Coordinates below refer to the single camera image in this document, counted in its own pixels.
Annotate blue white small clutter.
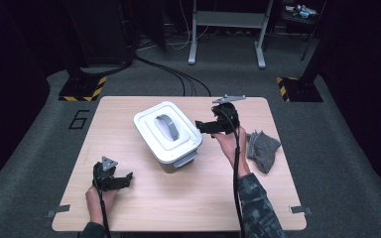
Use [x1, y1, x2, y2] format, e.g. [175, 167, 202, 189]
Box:
[284, 3, 318, 20]

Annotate black stand base hazard stripes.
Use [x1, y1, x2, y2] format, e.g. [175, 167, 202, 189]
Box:
[58, 75, 108, 102]
[276, 76, 324, 103]

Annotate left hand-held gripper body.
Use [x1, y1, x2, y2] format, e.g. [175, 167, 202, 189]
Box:
[92, 156, 119, 192]

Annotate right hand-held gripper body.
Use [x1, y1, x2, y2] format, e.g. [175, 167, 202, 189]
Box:
[211, 94, 247, 135]

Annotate right hand-held gripper black cable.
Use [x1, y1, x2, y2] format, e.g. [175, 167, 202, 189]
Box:
[219, 108, 247, 238]

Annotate white lid with grey handle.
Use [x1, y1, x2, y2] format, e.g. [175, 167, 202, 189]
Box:
[133, 100, 203, 165]

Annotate black shelf stand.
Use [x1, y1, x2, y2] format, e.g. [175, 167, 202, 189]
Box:
[277, 0, 328, 62]

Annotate black cabinet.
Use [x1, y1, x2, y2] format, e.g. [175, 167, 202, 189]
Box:
[63, 0, 137, 67]

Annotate grey cloth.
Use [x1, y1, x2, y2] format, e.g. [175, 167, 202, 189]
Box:
[246, 130, 282, 175]

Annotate black floor cable bundle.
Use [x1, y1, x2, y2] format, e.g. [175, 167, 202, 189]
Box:
[134, 55, 212, 97]

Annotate person's right hand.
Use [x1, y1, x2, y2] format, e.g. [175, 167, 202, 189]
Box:
[212, 127, 251, 179]

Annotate left hand-held gripper black cable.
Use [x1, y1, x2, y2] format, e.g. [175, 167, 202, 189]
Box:
[93, 178, 112, 238]

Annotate white floor cable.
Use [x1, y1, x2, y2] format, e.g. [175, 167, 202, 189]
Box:
[138, 0, 210, 52]

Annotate white metal desk frame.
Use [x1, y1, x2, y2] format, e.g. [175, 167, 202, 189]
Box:
[188, 0, 275, 69]

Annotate person's left hand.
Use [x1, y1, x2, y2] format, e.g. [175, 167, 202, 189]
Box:
[85, 186, 117, 226]

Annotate grey tape strip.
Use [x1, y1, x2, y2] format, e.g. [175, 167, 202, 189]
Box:
[289, 205, 313, 216]
[45, 203, 71, 218]

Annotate dark curtain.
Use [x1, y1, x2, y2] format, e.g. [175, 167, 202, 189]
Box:
[311, 0, 381, 199]
[0, 0, 67, 189]

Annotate clear plastic storage box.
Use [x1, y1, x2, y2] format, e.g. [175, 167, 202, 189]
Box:
[160, 150, 199, 175]

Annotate hand-held gripper black cable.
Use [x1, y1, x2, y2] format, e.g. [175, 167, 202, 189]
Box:
[93, 178, 112, 238]
[219, 108, 247, 238]

